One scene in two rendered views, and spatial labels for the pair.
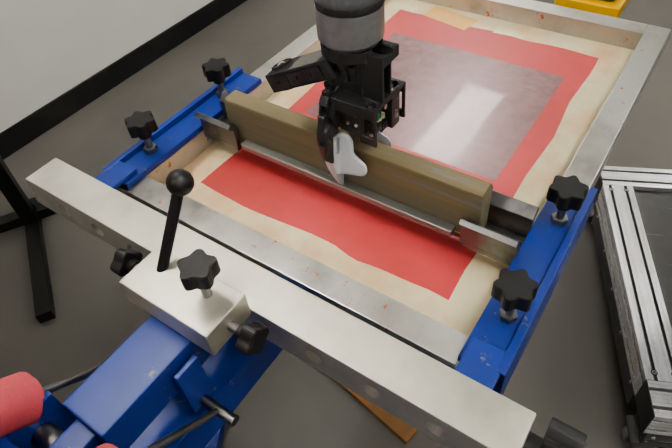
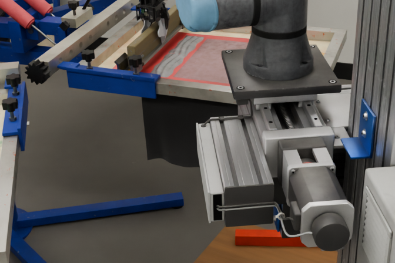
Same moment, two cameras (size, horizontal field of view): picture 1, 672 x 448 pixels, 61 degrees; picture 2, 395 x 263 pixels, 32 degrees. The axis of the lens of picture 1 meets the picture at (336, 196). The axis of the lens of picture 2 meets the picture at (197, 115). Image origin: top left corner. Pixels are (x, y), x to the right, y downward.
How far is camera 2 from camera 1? 2.15 m
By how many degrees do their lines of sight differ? 59
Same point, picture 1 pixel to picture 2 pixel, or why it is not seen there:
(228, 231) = (121, 31)
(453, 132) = (204, 67)
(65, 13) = not seen: outside the picture
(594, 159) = (180, 84)
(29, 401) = (44, 9)
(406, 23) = not seen: hidden behind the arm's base
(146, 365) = (58, 20)
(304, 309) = (79, 33)
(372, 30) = not seen: outside the picture
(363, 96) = (143, 2)
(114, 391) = (50, 19)
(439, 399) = (51, 51)
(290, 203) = not seen: hidden behind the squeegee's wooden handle
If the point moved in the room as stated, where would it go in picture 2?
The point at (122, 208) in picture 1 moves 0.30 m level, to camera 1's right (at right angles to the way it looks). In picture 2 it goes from (116, 6) to (135, 34)
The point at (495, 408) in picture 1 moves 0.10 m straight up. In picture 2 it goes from (49, 57) to (44, 27)
